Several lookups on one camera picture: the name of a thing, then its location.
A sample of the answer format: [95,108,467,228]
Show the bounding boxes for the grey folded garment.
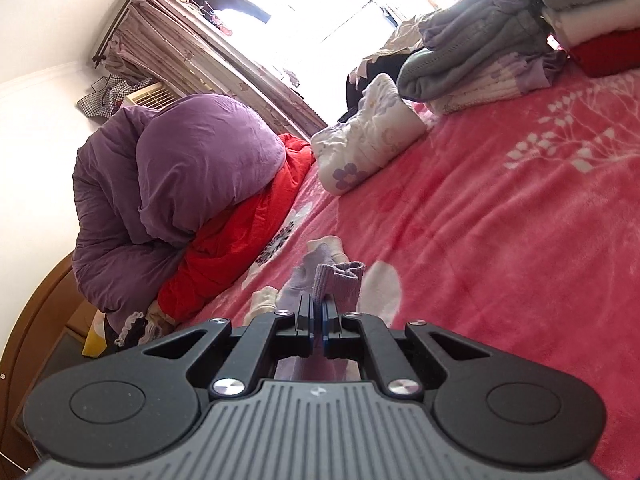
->
[396,0,557,102]

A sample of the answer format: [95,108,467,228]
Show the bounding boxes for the mauve curtain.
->
[94,0,329,142]

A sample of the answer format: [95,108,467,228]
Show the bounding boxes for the purple duvet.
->
[71,91,287,347]

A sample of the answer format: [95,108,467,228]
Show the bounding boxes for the red quilt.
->
[156,132,318,325]

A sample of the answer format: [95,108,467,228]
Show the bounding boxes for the lavender floral folded garment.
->
[424,51,569,115]

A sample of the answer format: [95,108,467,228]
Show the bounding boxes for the hanging dark garment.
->
[189,0,274,25]

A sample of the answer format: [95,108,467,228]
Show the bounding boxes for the wooden headboard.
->
[0,249,103,463]

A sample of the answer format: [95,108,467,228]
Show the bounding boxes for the lavender ribbed sock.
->
[274,260,367,386]

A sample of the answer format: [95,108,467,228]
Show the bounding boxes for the patterned frilly cloth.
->
[102,304,177,353]

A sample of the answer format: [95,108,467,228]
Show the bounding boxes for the pink floral blanket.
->
[189,57,640,463]

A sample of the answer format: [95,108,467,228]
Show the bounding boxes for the checked cloth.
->
[76,74,153,121]

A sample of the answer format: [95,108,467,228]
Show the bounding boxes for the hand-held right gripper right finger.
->
[322,299,494,396]

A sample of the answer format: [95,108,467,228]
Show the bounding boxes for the dark clothes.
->
[337,47,427,123]

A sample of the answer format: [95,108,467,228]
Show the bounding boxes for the stack of folded clothes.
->
[529,0,640,79]

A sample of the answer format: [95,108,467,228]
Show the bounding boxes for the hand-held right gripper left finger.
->
[149,294,318,396]

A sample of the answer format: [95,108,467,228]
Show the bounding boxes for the lavender sock with cream toe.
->
[292,235,347,291]

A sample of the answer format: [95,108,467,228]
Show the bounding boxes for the white radiator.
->
[121,81,174,112]

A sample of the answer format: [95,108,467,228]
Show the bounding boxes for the white floral folded garment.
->
[310,72,429,197]

